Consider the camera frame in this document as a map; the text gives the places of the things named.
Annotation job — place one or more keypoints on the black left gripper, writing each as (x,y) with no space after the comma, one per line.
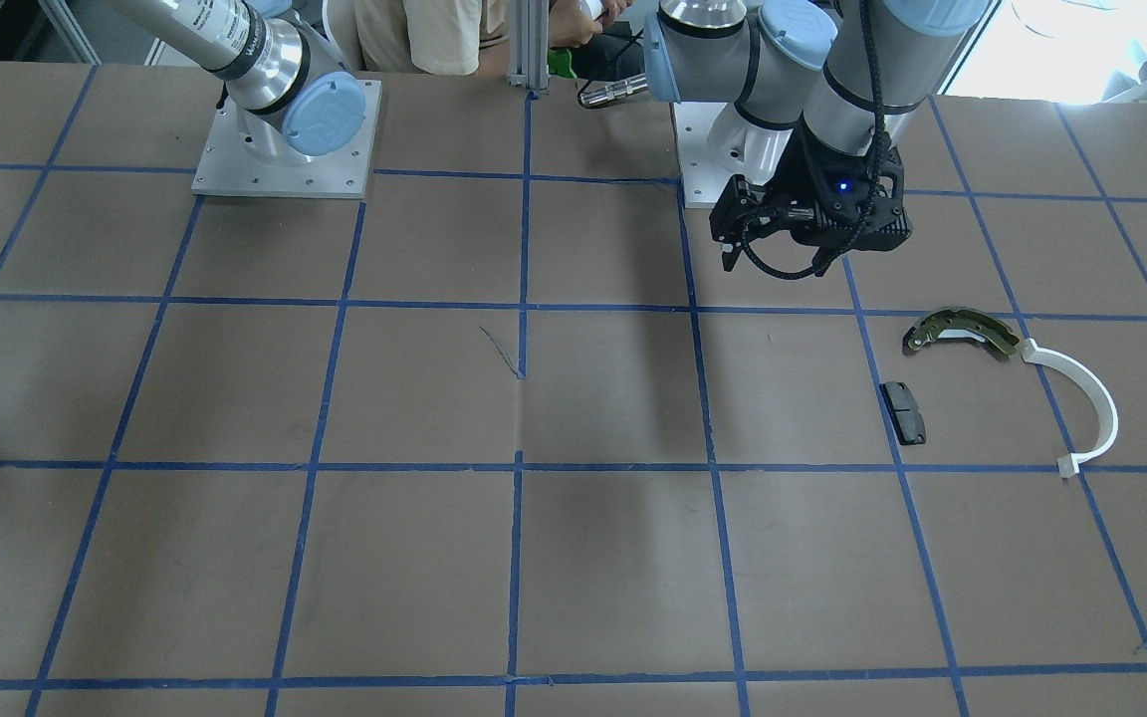
(804,177)

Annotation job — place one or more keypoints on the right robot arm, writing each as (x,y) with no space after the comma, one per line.
(272,65)

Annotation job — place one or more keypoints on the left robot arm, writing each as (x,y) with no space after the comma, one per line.
(843,86)

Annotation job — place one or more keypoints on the green brake shoe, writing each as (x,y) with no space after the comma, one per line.
(962,323)

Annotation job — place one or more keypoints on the dark grey brake pad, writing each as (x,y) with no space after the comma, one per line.
(904,411)

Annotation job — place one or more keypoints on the person in beige shirt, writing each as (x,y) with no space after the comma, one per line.
(464,38)

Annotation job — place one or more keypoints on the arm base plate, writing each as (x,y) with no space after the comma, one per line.
(714,142)
(245,158)

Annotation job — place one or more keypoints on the aluminium frame post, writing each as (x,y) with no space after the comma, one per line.
(529,39)

